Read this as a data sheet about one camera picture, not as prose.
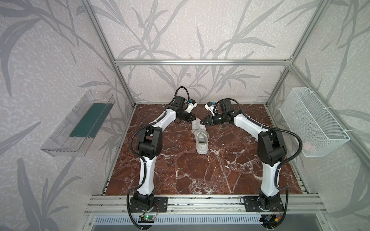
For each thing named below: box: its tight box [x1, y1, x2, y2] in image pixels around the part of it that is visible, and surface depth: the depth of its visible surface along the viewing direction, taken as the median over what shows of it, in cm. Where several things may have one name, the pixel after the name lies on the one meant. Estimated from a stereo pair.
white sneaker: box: [191, 117, 210, 155], surface depth 93 cm
